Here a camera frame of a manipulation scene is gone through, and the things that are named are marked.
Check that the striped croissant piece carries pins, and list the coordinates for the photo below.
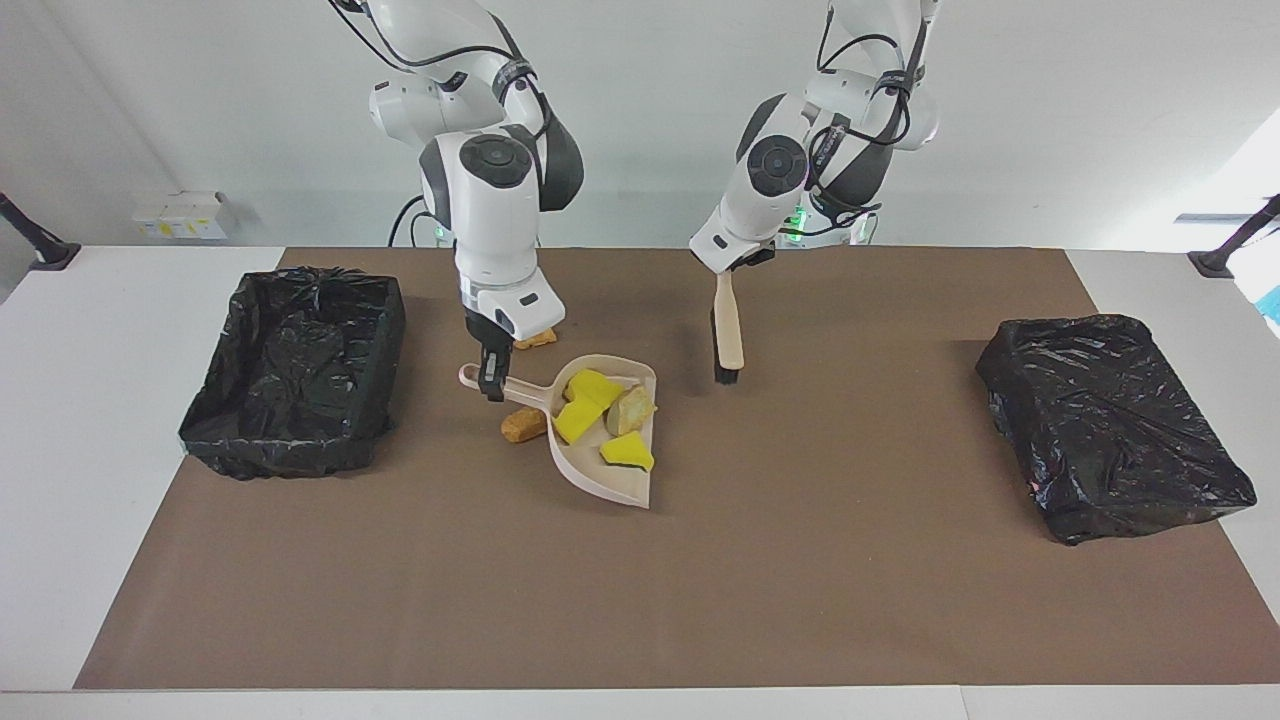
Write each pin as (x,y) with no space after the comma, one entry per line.
(538,340)

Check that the brown oval bread roll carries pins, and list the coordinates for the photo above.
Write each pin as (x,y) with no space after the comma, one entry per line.
(522,426)

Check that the open bin with black liner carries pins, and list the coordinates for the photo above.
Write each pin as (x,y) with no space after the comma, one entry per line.
(300,380)

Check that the teal object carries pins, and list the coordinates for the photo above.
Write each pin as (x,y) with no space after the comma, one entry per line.
(1273,305)

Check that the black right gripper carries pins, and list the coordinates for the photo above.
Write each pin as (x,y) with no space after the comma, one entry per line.
(490,335)

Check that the beige brush with black bristles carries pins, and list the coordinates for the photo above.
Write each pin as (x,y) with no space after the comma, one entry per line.
(730,330)

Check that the black stand post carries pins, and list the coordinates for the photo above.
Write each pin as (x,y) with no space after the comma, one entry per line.
(1225,250)
(40,245)

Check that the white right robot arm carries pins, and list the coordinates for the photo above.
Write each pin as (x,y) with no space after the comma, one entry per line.
(490,210)

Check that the bin covered with black bag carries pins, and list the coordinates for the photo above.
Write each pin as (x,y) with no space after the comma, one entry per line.
(1110,430)

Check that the white box with yellow label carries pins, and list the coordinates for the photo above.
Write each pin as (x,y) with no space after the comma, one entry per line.
(180,215)

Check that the beige plastic dustpan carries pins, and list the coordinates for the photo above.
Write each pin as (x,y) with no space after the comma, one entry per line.
(575,462)

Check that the beige bread chunk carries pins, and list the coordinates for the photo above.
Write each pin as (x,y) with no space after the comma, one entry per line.
(630,410)

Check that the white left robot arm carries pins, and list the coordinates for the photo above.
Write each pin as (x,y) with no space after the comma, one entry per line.
(770,170)

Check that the brown table mat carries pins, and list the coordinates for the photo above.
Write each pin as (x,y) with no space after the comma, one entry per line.
(600,620)

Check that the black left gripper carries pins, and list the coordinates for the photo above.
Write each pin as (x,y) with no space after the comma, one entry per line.
(760,258)

